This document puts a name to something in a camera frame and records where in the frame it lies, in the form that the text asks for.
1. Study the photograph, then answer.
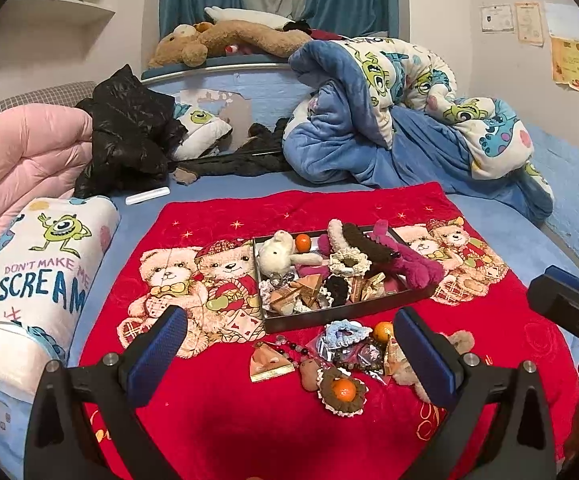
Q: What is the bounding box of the small white framed certificate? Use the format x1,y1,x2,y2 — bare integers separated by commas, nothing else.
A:
479,4,514,34

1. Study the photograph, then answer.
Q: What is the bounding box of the cream lace scrunchie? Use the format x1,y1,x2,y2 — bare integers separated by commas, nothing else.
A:
328,250,373,277

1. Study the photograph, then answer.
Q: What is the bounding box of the blue padded bed headboard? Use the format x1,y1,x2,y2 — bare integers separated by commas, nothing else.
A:
140,55,300,151

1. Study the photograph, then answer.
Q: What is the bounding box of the white plush bunny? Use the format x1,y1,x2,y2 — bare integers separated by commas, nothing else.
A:
258,230,323,281

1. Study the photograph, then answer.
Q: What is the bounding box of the red and black plush toy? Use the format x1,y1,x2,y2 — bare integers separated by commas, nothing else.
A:
282,19,350,42

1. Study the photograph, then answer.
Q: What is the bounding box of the grey checked headboard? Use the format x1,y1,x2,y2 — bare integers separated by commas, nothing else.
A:
0,81,95,128

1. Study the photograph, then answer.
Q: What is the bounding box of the white wall shelf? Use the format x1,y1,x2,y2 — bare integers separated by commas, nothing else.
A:
0,0,116,41

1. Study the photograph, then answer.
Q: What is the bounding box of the gold satin bow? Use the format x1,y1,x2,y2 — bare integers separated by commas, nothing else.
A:
270,272,327,313
352,272,387,303

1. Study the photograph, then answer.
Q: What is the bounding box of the blue lace scrunchie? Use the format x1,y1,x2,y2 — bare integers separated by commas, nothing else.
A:
322,320,373,348

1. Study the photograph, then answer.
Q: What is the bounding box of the pink quilt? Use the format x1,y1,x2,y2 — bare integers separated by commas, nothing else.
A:
0,104,95,246

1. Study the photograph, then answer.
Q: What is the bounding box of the white stick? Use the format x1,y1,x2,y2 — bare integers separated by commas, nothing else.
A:
126,186,170,206

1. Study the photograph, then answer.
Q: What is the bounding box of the white monster print pillow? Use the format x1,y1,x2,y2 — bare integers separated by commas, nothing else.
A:
0,195,121,401

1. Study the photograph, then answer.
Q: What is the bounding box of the brown felt hair clip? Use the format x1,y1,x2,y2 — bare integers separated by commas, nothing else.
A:
298,357,323,392

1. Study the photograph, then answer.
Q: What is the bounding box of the white plush toy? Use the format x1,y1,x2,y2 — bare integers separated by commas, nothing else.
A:
204,6,295,31

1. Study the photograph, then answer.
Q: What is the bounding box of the maroon plush toy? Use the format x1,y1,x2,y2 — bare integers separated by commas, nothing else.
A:
317,219,445,291

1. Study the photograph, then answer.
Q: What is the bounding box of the brown lace-trimmed scrunchie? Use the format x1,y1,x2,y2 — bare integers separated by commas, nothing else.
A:
317,367,370,417

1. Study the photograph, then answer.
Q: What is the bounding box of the dark bead bracelet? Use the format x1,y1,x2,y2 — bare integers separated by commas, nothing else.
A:
254,340,320,366

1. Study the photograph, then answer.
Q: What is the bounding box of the black down jacket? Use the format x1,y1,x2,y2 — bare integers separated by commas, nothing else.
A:
74,64,188,198

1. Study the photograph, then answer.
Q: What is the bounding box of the brown teddy bear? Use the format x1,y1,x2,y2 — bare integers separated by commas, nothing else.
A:
147,20,315,68

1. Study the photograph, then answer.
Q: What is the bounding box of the beige wall certificate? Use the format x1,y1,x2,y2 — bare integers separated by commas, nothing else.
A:
514,2,544,47

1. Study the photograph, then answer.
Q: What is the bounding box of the blue monster print duvet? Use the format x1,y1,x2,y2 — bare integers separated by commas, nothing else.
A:
282,35,555,223

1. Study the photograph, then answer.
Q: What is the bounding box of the black scrunchie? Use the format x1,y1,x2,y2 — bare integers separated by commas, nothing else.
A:
322,277,353,307

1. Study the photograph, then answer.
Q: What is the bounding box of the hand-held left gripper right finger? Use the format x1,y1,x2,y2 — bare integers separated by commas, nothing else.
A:
392,305,557,480

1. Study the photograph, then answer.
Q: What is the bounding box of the red teddy bear printed blanket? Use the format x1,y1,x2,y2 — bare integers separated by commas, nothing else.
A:
77,181,579,480

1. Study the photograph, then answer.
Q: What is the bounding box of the beige fluffy hair clip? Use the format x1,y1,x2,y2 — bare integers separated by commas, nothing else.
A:
325,219,353,253

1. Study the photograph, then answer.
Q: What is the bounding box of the brown gold-edged bow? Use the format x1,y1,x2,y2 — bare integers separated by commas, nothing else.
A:
250,342,297,383

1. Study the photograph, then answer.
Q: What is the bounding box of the brown fuzzy hair clip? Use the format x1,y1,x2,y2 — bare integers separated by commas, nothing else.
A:
342,222,401,266

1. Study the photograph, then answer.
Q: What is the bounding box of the black shallow box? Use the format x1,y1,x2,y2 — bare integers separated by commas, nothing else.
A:
252,227,440,335

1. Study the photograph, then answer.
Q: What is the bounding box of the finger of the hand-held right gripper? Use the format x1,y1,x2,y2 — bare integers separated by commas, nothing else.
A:
542,265,579,307
527,277,579,359

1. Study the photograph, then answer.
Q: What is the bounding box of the white wall sheet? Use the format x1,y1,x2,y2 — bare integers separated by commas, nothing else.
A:
543,2,579,41

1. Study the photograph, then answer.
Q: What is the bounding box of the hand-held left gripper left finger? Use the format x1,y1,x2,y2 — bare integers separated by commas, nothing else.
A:
24,305,190,480

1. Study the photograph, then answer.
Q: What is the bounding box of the small monster print pillow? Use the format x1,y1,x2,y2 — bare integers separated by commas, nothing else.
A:
170,102,233,161

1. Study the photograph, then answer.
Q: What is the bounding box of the dark clothing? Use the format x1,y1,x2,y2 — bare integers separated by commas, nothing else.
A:
170,119,295,183

